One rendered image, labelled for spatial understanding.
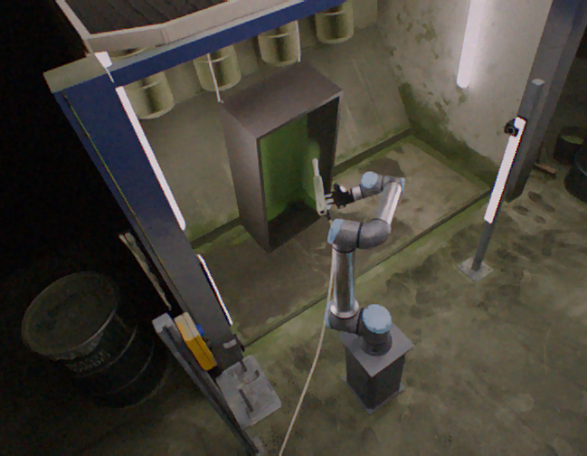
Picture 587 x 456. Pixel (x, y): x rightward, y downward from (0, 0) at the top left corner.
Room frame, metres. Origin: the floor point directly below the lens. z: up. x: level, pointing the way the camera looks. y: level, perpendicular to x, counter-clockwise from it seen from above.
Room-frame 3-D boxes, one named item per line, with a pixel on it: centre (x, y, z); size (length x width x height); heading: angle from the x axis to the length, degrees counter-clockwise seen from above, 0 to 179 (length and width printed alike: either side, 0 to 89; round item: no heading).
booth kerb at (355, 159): (3.05, -0.17, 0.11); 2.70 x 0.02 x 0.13; 115
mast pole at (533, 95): (1.84, -1.36, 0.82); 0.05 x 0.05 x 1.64; 25
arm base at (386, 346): (1.07, -0.33, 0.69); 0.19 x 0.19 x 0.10
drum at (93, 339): (1.46, 1.40, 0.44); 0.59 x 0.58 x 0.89; 96
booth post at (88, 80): (1.35, 0.62, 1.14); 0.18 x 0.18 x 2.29; 25
